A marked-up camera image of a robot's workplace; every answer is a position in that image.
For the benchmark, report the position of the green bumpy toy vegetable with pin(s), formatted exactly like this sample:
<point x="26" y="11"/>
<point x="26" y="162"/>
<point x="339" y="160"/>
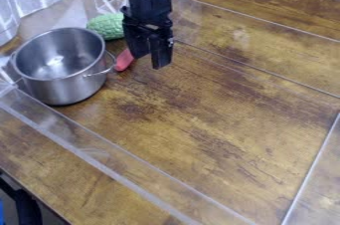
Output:
<point x="109" y="26"/>

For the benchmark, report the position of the clear acrylic table barrier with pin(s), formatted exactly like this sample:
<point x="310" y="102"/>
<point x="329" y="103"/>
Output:
<point x="226" y="139"/>

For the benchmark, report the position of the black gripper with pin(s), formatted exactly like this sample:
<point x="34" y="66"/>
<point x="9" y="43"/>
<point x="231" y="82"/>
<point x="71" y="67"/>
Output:
<point x="147" y="21"/>

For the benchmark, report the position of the black table leg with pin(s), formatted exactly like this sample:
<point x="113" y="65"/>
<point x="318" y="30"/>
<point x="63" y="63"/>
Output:
<point x="27" y="207"/>

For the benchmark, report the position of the stainless steel pot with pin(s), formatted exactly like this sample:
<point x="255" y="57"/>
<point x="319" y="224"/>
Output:
<point x="63" y="65"/>

